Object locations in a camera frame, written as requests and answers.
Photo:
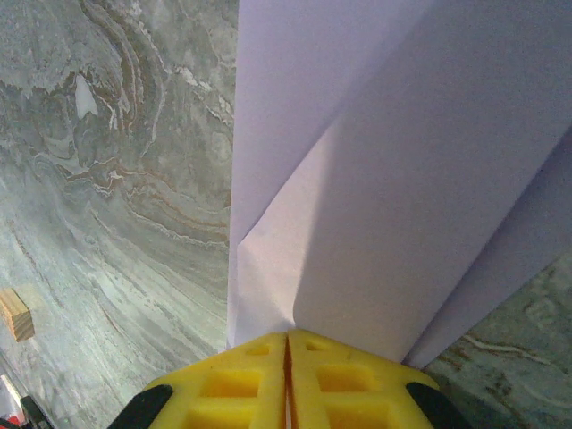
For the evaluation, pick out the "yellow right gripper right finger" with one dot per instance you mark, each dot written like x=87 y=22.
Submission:
x=348 y=384

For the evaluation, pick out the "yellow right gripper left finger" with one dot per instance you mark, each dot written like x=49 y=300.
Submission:
x=232 y=384

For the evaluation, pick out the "small wooden block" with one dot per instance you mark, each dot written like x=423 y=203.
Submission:
x=15 y=317

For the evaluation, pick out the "lavender paper sheet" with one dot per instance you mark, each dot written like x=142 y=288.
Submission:
x=380 y=179

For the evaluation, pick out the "aluminium rail frame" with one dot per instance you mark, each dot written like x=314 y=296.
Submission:
x=6 y=386

